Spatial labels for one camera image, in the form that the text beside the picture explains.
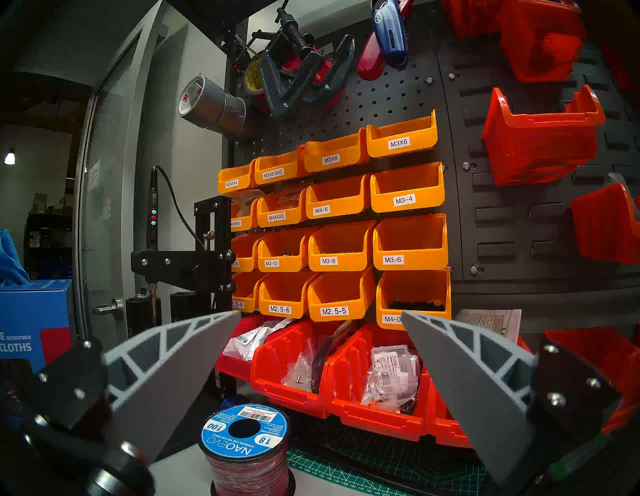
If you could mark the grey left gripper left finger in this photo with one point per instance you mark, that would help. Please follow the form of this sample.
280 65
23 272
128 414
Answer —
165 380

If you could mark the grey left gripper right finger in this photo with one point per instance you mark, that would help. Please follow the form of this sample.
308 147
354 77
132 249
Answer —
475 390

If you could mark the blue cleaning cloths box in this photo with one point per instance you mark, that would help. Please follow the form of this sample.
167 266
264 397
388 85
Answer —
35 318

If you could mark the dark storage shelf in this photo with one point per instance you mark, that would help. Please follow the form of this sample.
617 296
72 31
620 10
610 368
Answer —
47 238

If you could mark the dark red plastic bin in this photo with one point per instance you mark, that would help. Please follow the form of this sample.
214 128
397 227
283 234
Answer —
230 366

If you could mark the black cylindrical holder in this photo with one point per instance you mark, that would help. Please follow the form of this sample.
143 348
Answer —
142 316
184 303

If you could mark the folded printed paper sheet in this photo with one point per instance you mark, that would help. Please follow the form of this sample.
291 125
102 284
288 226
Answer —
490 321

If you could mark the clear bags with labels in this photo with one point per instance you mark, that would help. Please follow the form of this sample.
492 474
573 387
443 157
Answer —
390 373

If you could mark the white labelled parts bag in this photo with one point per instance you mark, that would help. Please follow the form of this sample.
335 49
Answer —
250 338

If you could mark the black metal press stand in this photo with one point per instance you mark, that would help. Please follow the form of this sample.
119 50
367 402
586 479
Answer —
200 268

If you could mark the yellow bin labelled M2.5-8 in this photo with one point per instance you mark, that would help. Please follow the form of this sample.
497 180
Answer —
247 293

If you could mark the yellow bin labelled M4-0.7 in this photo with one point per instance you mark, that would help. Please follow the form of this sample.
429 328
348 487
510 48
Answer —
415 286

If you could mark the green cutting mat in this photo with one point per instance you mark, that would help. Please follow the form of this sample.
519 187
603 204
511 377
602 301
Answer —
380 464

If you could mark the clear bag of parts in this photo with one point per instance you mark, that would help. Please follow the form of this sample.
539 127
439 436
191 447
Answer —
300 368

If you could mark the yellow bin labelled M3-6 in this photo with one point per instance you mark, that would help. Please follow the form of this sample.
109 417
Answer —
425 256

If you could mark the yellow bin labelled M2.5-5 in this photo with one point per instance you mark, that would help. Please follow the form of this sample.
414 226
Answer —
360 303

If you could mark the yellow bin labelled M3-16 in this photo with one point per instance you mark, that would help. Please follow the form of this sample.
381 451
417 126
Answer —
245 253

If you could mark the yellow bin labelled M2.5-6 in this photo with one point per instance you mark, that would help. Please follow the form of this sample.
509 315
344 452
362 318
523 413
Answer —
295 303

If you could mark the grey louvred panel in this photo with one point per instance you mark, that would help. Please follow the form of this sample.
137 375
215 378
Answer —
505 238

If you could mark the yellow bin labelled M3-12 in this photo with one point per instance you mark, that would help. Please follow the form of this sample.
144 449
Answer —
290 258

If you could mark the yellow bin labelled M4X6X6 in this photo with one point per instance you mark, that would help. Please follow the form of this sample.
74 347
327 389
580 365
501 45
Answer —
245 224

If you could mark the yellow bin labelled M3-8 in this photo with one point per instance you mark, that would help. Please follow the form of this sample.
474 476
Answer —
350 258

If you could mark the blue microfiber cloth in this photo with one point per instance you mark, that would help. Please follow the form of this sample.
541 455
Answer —
10 263

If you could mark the yellow bin labelled M3-4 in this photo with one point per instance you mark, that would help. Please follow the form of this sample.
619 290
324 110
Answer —
425 193

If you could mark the yellow bin labelled M4X4X6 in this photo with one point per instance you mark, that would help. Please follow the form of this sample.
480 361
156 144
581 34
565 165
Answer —
290 213

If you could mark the yellow bin labelled M3X5X4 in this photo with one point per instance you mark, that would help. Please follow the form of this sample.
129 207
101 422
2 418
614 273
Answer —
235 178

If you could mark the yellow bin labelled M4-6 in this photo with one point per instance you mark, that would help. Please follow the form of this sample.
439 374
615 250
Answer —
345 200

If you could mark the yellow bin labelled M3X8 BAD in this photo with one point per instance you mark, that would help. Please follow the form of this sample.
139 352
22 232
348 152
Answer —
277 165

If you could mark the yellow bin labelled M3X6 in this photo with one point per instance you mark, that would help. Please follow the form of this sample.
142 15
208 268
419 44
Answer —
420 140

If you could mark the hanging pendant lamp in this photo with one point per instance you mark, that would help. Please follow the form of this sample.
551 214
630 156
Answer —
9 158

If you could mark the dark perforated pegboard panel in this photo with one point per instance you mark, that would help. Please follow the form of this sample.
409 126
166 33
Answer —
395 98

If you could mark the grey metal C-clamp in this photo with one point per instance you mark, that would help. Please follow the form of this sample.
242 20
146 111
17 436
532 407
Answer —
285 93

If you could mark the yellow tape roll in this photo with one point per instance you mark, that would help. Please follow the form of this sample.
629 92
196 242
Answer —
252 75

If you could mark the red tape roll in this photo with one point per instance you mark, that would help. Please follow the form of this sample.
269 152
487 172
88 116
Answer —
325 70

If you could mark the crimson plastic bin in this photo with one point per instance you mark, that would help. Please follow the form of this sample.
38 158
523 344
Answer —
620 68

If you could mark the glass door grey frame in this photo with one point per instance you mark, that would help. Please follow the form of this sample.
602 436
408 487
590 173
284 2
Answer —
115 148

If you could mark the silver duct tape roll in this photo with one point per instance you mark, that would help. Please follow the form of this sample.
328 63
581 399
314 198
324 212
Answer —
210 105

